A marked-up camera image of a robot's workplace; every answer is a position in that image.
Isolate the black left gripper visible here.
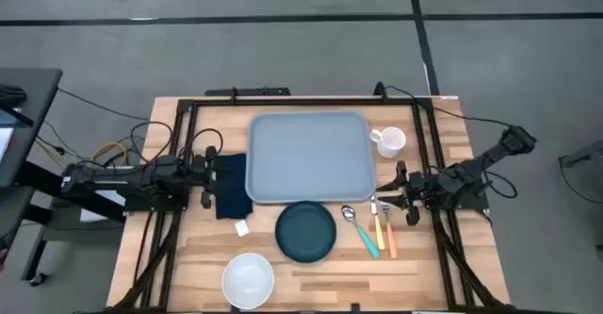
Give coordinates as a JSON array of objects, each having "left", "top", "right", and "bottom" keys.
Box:
[{"left": 189, "top": 145, "right": 247, "bottom": 210}]

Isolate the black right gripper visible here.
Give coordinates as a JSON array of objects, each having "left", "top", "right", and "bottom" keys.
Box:
[{"left": 376, "top": 160, "right": 440, "bottom": 226}]

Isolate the dark blue cloth napkin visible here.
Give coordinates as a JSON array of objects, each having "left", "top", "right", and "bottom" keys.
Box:
[{"left": 213, "top": 152, "right": 254, "bottom": 221}]

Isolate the knife with yellow handle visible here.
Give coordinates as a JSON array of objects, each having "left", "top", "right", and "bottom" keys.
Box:
[{"left": 369, "top": 194, "right": 386, "bottom": 252}]

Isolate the fork with orange handle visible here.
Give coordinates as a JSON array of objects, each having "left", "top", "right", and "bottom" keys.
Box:
[{"left": 379, "top": 200, "right": 399, "bottom": 260}]

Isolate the white mug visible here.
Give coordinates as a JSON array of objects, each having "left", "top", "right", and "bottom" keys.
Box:
[{"left": 369, "top": 125, "right": 408, "bottom": 159}]

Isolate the spoon with teal handle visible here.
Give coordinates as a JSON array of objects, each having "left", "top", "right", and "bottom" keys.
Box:
[{"left": 340, "top": 204, "right": 382, "bottom": 260}]

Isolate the dark teal plate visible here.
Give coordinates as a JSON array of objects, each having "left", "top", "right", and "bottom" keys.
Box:
[{"left": 274, "top": 200, "right": 338, "bottom": 265}]

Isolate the white bowl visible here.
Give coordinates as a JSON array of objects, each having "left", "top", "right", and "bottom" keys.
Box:
[{"left": 220, "top": 252, "right": 276, "bottom": 311}]

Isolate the grey plastic tray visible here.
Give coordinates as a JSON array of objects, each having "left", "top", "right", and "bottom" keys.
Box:
[{"left": 244, "top": 110, "right": 378, "bottom": 205}]

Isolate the black flat bar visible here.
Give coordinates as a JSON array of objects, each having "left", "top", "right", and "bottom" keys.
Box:
[{"left": 204, "top": 86, "right": 292, "bottom": 98}]

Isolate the white sheet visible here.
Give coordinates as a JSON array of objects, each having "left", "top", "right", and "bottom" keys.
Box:
[{"left": 78, "top": 190, "right": 127, "bottom": 224}]

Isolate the black desk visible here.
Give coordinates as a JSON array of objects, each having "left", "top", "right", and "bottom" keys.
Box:
[{"left": 0, "top": 67, "right": 126, "bottom": 287}]

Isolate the black device on desk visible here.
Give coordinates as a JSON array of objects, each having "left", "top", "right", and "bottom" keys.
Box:
[{"left": 0, "top": 83, "right": 28, "bottom": 111}]

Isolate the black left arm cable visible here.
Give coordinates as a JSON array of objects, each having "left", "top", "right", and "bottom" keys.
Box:
[{"left": 187, "top": 127, "right": 225, "bottom": 160}]

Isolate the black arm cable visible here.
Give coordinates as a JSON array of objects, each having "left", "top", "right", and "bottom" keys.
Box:
[
  {"left": 187, "top": 127, "right": 225, "bottom": 160},
  {"left": 483, "top": 169, "right": 519, "bottom": 200}
]

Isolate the black table cable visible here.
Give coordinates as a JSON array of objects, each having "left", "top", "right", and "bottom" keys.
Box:
[{"left": 374, "top": 81, "right": 515, "bottom": 129}]

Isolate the black metal rig frame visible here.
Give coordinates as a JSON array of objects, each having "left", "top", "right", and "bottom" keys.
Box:
[{"left": 108, "top": 94, "right": 509, "bottom": 313}]

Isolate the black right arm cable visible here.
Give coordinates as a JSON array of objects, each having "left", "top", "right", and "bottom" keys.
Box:
[{"left": 483, "top": 169, "right": 519, "bottom": 200}]

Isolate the yellow and black cable bundle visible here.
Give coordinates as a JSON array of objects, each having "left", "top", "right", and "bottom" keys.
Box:
[{"left": 35, "top": 87, "right": 176, "bottom": 169}]

